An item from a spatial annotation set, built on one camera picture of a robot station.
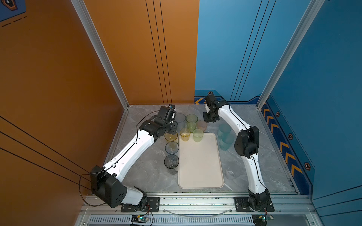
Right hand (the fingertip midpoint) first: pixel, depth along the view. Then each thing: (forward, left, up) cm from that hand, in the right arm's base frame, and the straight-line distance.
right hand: (206, 120), depth 99 cm
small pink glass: (-3, +3, -3) cm, 5 cm away
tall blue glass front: (-22, +23, +1) cm, 32 cm away
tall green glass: (-4, +10, +4) cm, 12 cm away
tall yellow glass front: (-17, +23, +5) cm, 29 cm away
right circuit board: (-57, -23, -11) cm, 62 cm away
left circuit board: (-56, +38, -10) cm, 69 cm away
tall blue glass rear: (-1, +18, +3) cm, 18 cm away
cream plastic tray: (-28, +5, -14) cm, 31 cm away
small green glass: (-8, +6, -6) cm, 12 cm away
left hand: (-14, +22, +14) cm, 29 cm away
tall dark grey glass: (-30, +23, -1) cm, 38 cm away
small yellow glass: (-7, +15, -6) cm, 18 cm away
